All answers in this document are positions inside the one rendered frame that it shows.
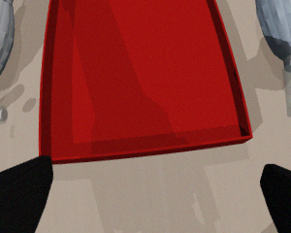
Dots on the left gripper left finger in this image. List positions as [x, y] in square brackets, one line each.
[24, 191]

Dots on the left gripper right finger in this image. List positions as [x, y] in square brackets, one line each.
[276, 187]

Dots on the red tray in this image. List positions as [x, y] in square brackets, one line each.
[120, 75]

